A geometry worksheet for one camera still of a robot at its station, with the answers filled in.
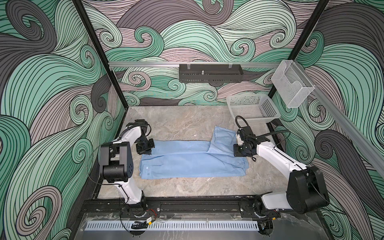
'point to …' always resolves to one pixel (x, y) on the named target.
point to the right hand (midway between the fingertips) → (237, 151)
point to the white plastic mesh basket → (255, 108)
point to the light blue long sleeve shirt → (175, 159)
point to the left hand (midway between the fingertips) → (150, 151)
